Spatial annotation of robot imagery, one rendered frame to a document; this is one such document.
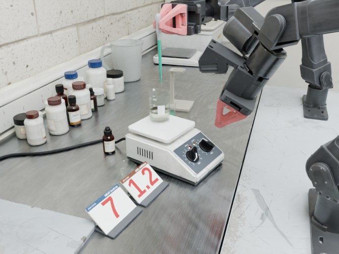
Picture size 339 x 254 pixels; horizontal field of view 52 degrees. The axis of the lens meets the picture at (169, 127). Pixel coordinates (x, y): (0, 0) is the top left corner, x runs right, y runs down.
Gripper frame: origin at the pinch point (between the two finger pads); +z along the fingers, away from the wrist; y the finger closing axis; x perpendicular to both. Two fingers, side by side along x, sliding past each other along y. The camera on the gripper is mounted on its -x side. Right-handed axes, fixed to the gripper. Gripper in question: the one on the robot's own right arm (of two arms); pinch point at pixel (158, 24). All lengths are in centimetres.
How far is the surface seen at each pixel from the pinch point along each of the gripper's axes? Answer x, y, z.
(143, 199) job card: 30.4, 8.8, 19.6
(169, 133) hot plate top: 22.5, 5.8, 5.8
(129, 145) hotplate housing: 26.4, -3.3, 9.5
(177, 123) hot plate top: 22.7, 4.1, 0.3
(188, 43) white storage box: 28, -53, -92
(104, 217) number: 28.4, 7.9, 29.2
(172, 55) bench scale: 28, -47, -69
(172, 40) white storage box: 26, -61, -89
